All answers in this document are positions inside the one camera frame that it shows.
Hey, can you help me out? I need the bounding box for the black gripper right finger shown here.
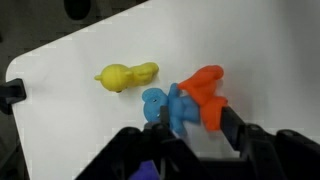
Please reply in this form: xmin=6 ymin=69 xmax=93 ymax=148
xmin=219 ymin=106 xmax=248 ymax=152

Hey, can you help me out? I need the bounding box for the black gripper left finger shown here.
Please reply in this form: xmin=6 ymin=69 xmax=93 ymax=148
xmin=159 ymin=105 xmax=171 ymax=126

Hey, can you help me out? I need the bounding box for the orange toy figure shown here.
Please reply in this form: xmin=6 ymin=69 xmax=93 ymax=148
xmin=177 ymin=64 xmax=230 ymax=132

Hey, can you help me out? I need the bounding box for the light blue toy figure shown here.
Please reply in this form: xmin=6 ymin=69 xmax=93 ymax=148
xmin=141 ymin=82 xmax=202 ymax=136

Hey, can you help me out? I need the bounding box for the yellow toy figure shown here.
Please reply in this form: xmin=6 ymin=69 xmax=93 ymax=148
xmin=93 ymin=61 xmax=160 ymax=94

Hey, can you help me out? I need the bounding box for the black table clamp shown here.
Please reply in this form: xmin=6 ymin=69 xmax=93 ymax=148
xmin=0 ymin=77 xmax=27 ymax=116

